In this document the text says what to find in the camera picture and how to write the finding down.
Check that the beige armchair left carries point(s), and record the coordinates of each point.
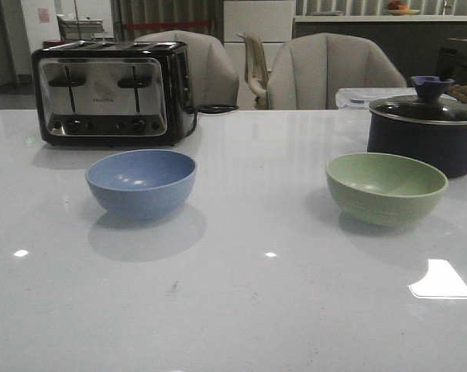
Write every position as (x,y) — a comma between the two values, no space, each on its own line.
(214,80)

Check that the cream plastic chair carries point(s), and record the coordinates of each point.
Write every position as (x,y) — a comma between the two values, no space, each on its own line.
(256,73)

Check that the beige armchair right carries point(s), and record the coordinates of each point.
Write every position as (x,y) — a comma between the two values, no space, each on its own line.
(308,71)

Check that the metal cart in background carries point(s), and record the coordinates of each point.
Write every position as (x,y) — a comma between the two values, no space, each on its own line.
(79,29)

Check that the green bowl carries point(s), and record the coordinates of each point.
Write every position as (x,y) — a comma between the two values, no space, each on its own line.
(384,189)

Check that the black and chrome toaster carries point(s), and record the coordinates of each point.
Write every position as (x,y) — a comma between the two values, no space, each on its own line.
(113,94)

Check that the blue bowl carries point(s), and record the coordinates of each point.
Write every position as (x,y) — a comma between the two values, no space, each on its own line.
(142,184)

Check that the clear plastic food container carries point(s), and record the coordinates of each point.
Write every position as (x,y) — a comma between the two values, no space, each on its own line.
(353,98)

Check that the dark blue cooking pot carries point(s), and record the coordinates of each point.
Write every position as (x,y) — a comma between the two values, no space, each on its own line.
(442,145)

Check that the white cabinet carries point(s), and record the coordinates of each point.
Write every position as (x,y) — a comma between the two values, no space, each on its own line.
(271,21)

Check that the grey kitchen counter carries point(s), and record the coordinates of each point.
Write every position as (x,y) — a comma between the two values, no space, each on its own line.
(416,44)

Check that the beige armchair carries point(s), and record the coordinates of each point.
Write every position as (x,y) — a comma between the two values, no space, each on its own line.
(214,80)
(308,71)

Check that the glass pot lid blue knob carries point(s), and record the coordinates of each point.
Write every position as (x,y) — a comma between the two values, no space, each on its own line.
(429,89)

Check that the fruit bowl on counter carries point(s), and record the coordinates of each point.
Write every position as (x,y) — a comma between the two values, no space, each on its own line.
(399,8)

